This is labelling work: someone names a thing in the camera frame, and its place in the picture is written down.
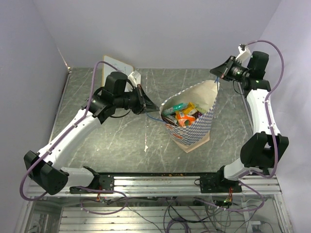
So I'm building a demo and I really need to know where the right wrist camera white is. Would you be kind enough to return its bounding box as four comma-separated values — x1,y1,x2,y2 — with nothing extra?
236,44,251,64

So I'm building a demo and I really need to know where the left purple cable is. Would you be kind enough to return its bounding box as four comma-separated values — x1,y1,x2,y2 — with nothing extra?
19,60,129,216

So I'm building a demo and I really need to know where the purple cable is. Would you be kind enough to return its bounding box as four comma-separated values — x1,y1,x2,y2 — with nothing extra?
19,60,129,216
194,40,285,212

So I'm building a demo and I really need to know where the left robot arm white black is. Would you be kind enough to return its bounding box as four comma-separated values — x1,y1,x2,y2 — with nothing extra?
24,71,159,195

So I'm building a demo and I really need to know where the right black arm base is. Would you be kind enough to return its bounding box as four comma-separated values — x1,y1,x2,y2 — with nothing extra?
194,170,242,193

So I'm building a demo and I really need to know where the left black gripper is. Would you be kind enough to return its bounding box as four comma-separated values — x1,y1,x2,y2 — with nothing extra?
114,83,159,115

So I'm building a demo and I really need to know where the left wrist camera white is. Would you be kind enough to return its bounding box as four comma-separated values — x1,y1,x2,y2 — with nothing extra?
128,70,141,87

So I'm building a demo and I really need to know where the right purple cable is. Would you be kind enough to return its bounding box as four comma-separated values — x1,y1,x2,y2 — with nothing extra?
194,40,285,212

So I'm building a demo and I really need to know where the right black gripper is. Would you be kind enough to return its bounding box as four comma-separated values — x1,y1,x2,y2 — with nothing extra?
209,55,250,82

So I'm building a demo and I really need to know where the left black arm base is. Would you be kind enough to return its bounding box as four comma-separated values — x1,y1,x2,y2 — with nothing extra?
69,167,115,194

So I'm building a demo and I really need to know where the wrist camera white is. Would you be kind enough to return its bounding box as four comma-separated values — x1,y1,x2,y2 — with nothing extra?
236,44,251,64
128,70,141,87

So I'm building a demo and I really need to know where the small whiteboard yellow frame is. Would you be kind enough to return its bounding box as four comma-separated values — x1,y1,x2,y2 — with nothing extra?
102,55,134,86

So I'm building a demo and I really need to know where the yellow snack packet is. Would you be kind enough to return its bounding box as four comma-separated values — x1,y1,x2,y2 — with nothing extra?
182,102,198,116

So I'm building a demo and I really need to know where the checkered paper bag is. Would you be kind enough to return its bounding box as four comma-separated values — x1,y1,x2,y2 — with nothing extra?
147,79,220,153

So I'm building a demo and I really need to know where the teal snack packet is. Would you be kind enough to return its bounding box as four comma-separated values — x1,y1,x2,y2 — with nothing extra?
162,103,188,116

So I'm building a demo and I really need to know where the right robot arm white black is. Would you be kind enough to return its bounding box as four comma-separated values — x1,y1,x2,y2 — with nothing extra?
210,48,289,192

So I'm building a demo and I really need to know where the aluminium rail frame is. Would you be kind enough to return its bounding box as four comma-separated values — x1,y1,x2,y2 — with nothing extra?
17,173,294,233

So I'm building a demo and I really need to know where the orange snack packet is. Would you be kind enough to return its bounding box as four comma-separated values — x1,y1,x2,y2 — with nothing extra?
175,111,196,127

